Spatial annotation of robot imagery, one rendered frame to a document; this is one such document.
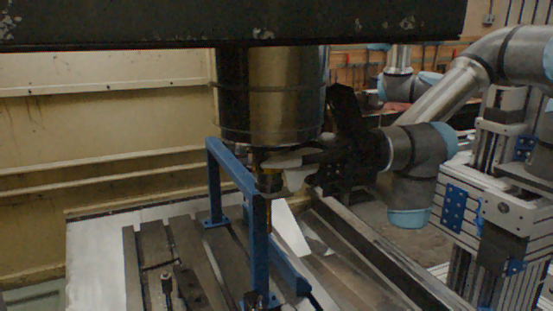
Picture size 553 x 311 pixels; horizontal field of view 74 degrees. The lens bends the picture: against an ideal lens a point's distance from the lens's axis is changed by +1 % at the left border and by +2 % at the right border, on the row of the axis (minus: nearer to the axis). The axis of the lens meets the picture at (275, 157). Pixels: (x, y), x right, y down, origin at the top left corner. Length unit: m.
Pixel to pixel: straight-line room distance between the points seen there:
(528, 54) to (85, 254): 1.45
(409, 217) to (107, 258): 1.13
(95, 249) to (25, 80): 0.63
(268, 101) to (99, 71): 1.10
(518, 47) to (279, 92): 0.57
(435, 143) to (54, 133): 1.27
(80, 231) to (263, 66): 1.30
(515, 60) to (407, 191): 0.36
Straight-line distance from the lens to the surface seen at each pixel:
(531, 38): 0.88
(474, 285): 1.76
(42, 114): 1.52
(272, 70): 0.41
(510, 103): 1.47
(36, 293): 1.74
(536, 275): 1.94
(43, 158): 1.56
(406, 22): 0.44
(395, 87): 1.56
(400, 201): 0.69
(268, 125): 0.43
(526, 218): 1.21
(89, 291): 1.47
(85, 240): 1.58
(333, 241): 1.68
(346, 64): 3.64
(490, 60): 0.91
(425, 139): 0.64
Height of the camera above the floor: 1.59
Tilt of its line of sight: 21 degrees down
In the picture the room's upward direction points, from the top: straight up
